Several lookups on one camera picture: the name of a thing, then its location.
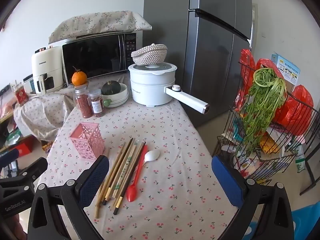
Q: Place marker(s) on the blue bag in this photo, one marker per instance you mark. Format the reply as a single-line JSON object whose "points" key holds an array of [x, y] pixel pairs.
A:
{"points": [[306, 225]]}

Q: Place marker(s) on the bunch of leafy greens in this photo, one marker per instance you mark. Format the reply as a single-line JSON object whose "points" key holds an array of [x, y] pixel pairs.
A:
{"points": [[262, 100]]}

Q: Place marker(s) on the white bowl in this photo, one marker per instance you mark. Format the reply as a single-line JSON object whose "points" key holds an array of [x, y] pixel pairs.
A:
{"points": [[120, 97]]}

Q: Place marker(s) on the grey refrigerator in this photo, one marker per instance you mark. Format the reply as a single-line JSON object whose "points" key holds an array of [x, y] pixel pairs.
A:
{"points": [[212, 55]]}

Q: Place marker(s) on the dark green squash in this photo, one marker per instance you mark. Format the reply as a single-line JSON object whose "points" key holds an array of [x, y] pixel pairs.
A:
{"points": [[110, 88]]}

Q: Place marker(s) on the white plastic spoon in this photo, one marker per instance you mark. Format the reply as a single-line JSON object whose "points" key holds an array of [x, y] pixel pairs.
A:
{"points": [[152, 155]]}

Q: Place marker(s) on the tall jar of red berries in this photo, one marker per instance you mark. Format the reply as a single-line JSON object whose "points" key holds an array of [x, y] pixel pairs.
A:
{"points": [[83, 105]]}

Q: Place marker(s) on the woven striped basket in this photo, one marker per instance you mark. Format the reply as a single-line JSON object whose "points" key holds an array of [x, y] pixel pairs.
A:
{"points": [[150, 53]]}

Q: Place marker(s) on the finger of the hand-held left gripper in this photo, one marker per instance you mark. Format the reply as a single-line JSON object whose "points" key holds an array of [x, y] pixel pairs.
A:
{"points": [[10, 155], [37, 166]]}

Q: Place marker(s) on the orange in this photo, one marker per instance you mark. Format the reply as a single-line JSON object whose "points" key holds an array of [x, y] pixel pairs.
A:
{"points": [[79, 78]]}

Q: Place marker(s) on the white electric cooking pot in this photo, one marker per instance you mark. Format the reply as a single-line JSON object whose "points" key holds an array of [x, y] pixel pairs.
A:
{"points": [[150, 90]]}

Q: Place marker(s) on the white air fryer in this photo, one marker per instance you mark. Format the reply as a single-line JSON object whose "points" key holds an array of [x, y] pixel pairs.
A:
{"points": [[46, 65]]}

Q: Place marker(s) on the floral cover cloth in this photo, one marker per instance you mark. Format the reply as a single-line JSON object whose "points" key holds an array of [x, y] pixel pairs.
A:
{"points": [[100, 22]]}

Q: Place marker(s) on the pink perforated utensil holder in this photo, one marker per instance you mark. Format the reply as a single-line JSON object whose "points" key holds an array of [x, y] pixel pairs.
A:
{"points": [[86, 140]]}

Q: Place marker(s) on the cherry print tablecloth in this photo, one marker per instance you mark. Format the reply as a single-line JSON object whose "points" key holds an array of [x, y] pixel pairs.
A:
{"points": [[175, 142]]}

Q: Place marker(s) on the light chopstick with green print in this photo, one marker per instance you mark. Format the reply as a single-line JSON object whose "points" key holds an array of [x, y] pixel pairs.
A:
{"points": [[128, 160], [117, 186]]}

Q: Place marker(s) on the black microwave oven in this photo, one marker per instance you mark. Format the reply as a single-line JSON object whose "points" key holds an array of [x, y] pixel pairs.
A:
{"points": [[95, 55]]}

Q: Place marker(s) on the black chopstick with gold band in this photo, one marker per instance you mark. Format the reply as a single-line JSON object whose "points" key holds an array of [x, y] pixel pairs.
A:
{"points": [[117, 206], [107, 196]]}

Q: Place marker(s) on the short labelled spice jar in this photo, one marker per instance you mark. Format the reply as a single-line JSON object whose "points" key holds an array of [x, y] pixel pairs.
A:
{"points": [[97, 103]]}

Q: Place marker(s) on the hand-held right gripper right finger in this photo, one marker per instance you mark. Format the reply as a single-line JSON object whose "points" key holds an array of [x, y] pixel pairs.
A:
{"points": [[226, 180]]}

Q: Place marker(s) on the brown wooden chopstick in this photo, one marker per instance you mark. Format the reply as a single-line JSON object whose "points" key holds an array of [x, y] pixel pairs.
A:
{"points": [[135, 155], [117, 160]]}

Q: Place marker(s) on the red plastic bag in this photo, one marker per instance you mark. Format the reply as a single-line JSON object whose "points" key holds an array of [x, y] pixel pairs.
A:
{"points": [[246, 72], [297, 112], [271, 66]]}

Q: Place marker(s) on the red plastic spoon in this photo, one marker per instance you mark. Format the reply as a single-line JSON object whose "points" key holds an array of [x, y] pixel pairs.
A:
{"points": [[131, 192]]}

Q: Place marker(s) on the plain light wooden chopstick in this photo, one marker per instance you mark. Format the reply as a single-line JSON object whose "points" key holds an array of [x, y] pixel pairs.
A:
{"points": [[100, 200], [97, 211]]}

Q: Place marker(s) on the blue and white box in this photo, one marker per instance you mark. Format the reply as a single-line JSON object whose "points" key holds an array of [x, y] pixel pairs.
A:
{"points": [[287, 67]]}

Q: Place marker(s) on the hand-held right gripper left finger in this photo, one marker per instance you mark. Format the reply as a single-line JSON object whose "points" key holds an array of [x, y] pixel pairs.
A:
{"points": [[96, 177]]}

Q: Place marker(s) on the red box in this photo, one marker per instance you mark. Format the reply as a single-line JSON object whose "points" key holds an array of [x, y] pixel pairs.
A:
{"points": [[23, 148]]}

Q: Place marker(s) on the pile of food packets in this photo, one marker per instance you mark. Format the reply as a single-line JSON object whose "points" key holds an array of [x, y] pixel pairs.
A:
{"points": [[272, 142]]}

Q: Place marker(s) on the small green round object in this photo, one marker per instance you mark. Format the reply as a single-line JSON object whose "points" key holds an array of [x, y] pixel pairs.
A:
{"points": [[107, 102]]}

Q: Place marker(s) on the red label jar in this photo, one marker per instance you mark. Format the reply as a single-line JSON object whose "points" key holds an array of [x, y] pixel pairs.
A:
{"points": [[20, 95]]}

